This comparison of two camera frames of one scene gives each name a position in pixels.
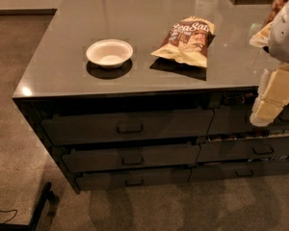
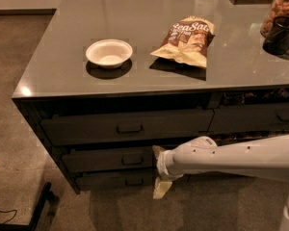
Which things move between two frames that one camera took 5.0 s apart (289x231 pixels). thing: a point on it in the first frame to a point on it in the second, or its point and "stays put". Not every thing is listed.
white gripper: (285, 36) to (163, 165)
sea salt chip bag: (189, 41) stays put
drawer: (74, 129) stays put
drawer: (227, 120) stays put
